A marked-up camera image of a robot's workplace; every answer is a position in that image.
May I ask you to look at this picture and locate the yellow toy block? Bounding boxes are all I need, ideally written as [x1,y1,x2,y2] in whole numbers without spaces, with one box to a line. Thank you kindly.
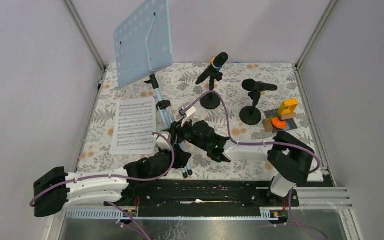
[277,98,299,116]

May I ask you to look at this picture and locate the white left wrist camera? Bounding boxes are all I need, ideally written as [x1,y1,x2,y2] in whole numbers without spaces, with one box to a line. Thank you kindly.
[152,131,171,150]

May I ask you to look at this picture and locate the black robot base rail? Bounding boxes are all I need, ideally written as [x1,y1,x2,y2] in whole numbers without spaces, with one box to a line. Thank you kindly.
[71,177,334,219]

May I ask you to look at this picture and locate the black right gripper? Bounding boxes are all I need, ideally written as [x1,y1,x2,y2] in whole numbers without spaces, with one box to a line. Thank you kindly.
[163,114,210,151]

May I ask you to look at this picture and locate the front black microphone stand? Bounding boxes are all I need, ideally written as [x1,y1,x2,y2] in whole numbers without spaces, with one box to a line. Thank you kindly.
[239,91,262,126]

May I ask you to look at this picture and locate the rear black microphone stand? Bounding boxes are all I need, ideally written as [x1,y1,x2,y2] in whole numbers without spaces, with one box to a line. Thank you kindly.
[196,71,222,110]

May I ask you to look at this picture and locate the sheet music page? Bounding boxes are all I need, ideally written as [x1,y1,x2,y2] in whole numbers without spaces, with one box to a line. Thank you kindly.
[109,96,157,155]

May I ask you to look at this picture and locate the orange curved toy block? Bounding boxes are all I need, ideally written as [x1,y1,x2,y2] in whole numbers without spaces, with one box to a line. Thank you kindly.
[270,116,289,130]

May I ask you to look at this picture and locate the light blue music stand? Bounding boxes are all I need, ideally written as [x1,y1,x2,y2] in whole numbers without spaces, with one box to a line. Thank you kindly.
[113,0,194,179]

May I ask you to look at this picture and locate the floral patterned tablecloth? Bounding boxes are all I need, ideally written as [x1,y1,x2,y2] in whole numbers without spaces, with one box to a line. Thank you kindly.
[75,62,325,182]

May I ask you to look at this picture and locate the rear black microphone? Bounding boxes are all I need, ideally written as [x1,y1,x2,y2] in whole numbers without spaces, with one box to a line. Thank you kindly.
[195,52,229,85]

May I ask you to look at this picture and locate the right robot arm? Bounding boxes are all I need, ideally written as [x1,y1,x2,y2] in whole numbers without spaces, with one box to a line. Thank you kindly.
[168,120,321,206]

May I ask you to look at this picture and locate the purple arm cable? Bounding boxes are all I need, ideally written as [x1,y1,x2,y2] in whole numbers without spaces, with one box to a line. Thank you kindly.
[183,90,329,240]
[29,132,176,240]

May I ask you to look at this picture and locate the black microphone stand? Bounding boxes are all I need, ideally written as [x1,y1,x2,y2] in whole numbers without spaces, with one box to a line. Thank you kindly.
[196,71,222,110]
[239,91,262,126]

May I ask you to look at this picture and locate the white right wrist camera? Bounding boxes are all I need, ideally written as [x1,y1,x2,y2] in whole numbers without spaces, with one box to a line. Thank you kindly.
[178,104,197,127]

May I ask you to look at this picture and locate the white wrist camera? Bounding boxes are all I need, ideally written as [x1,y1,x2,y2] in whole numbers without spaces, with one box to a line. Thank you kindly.
[152,131,171,150]
[178,104,197,127]

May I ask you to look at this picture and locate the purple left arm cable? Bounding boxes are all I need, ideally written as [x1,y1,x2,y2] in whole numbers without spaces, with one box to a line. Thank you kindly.
[29,132,176,240]

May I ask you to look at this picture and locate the tan toy brick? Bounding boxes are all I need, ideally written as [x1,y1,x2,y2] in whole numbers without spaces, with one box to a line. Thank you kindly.
[262,118,274,133]

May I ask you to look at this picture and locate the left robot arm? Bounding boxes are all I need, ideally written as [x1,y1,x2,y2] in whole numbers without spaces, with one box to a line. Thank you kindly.
[30,144,192,218]

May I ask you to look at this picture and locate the gray toy baseplate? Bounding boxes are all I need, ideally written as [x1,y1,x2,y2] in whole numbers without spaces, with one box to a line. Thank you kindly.
[263,109,298,133]

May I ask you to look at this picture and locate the tan brick under yellow block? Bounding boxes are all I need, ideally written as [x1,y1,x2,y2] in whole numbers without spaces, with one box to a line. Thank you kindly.
[280,112,297,121]

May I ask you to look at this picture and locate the front black microphone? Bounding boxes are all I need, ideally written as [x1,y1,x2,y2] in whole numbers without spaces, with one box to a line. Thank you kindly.
[241,78,278,92]

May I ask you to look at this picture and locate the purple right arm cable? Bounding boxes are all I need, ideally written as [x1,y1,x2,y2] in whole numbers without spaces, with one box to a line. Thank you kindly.
[183,90,329,240]

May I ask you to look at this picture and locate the black microphone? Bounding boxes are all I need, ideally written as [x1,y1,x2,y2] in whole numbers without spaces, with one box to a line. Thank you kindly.
[195,52,229,85]
[241,78,278,92]

